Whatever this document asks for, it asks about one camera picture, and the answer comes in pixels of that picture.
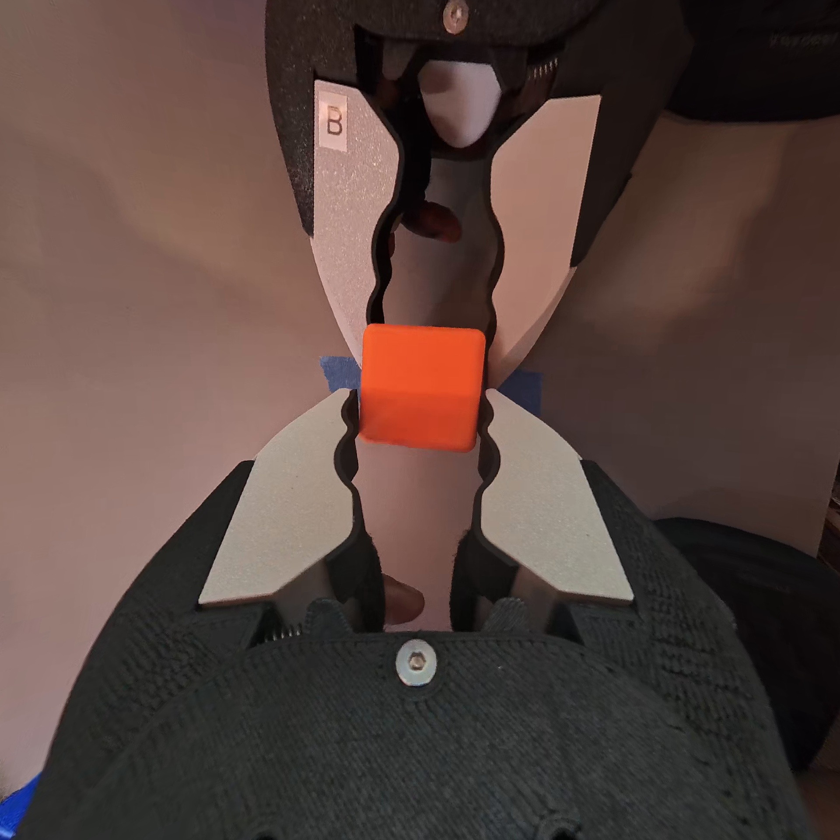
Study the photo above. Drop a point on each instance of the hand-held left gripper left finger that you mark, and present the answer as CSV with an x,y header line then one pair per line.
x,y
278,519

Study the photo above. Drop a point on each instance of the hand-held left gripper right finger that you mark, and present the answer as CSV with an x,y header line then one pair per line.
x,y
562,519

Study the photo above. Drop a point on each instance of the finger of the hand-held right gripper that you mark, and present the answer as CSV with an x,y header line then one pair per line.
x,y
545,223
348,197

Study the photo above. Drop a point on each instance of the orange foam cube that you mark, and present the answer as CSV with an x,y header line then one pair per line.
x,y
420,387

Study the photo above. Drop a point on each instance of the blue plastic bin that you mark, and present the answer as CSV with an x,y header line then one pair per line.
x,y
13,814

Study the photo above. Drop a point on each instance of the person's right hand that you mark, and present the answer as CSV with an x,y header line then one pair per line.
x,y
436,221

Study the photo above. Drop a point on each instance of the black textured armrest pad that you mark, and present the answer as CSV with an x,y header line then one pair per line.
x,y
775,617
775,59

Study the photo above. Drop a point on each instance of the blue tape strip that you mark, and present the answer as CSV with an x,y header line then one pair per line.
x,y
339,374

